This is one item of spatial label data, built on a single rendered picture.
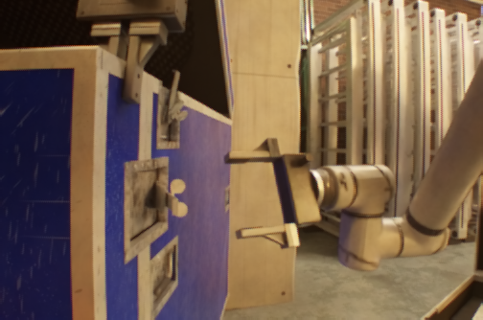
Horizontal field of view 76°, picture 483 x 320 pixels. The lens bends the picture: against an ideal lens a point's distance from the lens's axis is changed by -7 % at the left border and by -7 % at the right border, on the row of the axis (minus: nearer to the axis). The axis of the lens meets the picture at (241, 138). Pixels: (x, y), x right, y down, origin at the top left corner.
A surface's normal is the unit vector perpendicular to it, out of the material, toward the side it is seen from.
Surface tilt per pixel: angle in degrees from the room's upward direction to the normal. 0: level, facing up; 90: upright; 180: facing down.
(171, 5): 80
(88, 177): 90
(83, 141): 90
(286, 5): 90
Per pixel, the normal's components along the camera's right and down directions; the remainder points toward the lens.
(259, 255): 0.26, 0.00
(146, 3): -0.08, -0.18
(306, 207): 0.37, -0.41
